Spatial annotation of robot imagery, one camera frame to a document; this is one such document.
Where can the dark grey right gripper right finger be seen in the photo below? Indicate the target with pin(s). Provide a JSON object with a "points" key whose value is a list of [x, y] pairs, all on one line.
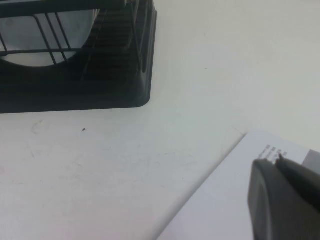
{"points": [[302, 178]]}

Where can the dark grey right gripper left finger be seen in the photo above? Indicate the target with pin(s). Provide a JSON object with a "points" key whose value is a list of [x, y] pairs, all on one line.
{"points": [[277, 205]]}

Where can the white round plate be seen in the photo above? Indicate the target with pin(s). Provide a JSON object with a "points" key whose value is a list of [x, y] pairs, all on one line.
{"points": [[22, 32]]}

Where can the white printed paper sheet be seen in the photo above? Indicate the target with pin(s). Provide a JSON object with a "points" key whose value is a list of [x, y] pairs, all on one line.
{"points": [[220, 195]]}

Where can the black plastic drain tray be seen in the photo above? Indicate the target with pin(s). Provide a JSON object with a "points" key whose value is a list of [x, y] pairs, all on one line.
{"points": [[75, 96]]}

